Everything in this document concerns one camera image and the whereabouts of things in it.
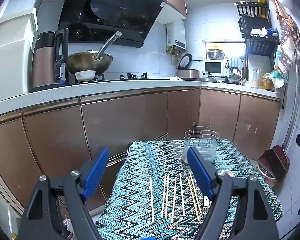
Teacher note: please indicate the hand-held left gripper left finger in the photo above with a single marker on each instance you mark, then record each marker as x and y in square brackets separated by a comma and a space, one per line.
[96, 170]

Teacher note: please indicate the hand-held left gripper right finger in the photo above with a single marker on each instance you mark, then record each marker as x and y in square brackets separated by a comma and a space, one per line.
[200, 172]

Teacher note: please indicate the wooden chopstick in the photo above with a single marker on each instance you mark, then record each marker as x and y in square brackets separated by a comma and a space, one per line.
[182, 195]
[193, 198]
[167, 196]
[195, 192]
[174, 198]
[152, 200]

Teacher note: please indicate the pink ceramic spoon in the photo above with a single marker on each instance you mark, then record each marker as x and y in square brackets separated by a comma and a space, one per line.
[227, 173]

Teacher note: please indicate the white ceramic spoon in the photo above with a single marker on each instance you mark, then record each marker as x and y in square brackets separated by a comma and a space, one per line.
[205, 201]

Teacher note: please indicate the dark red dustpan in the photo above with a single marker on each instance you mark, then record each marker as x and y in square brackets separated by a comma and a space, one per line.
[275, 160]

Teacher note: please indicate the zigzag patterned tablecloth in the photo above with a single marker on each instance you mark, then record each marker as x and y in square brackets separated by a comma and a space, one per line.
[140, 170]

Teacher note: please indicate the brown kitchen base cabinets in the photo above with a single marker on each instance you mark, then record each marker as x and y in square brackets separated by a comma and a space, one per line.
[127, 120]

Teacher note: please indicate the clear spray bottle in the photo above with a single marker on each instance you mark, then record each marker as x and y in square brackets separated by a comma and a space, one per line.
[255, 78]

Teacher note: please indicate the steel pan lid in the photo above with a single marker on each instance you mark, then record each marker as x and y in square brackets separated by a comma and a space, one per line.
[207, 79]

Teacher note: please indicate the dark pan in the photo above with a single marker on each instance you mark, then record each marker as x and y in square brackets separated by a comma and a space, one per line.
[233, 79]

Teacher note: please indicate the white bowl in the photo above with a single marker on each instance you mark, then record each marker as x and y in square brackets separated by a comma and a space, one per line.
[85, 75]

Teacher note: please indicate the copper rice cooker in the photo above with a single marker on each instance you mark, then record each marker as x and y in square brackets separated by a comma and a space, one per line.
[188, 73]

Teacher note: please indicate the blue label bottle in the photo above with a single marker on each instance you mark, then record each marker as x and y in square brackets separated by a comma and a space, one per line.
[62, 76]

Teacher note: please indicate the gas stove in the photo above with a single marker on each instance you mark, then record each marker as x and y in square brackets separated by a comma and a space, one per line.
[137, 76]

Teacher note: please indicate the grey blue towel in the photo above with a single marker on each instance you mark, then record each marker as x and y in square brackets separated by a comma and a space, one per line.
[235, 62]

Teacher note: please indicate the white microwave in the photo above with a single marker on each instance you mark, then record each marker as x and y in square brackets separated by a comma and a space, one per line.
[213, 68]

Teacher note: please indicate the steel wok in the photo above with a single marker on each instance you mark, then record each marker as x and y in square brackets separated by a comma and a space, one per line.
[90, 62]

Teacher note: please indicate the floral apron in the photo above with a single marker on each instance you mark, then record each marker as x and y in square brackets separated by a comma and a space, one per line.
[287, 30]

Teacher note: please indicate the steel pot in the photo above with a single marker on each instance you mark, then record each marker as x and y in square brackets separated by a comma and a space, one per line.
[216, 54]

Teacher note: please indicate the rose gold electric kettle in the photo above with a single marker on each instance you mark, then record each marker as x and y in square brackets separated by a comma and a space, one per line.
[42, 62]

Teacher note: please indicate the yellow gas pipes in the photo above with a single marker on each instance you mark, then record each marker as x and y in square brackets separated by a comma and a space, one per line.
[172, 53]

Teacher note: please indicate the white water heater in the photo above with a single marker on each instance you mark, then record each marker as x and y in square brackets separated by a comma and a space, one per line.
[176, 33]

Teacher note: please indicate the black range hood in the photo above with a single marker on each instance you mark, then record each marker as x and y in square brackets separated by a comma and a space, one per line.
[110, 5]

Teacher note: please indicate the black wall rack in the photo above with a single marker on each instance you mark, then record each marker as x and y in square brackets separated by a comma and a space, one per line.
[258, 43]

